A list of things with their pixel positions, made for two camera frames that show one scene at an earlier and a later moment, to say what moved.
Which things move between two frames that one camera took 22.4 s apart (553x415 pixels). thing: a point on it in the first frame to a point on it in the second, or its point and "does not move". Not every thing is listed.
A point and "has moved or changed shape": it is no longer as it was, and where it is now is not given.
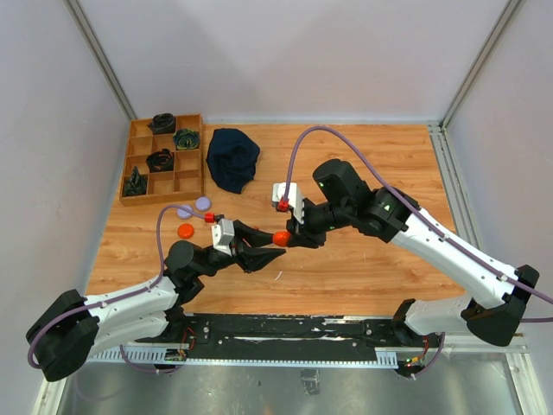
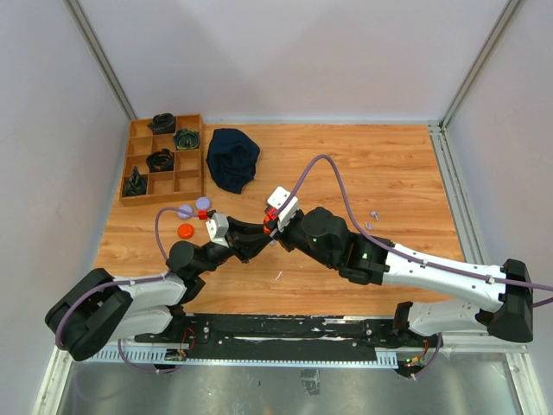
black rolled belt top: x=162 y=124 does not move
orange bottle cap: x=185 y=231 does not move
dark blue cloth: x=232 y=157 does not move
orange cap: x=282 y=238 has moved or changed shape
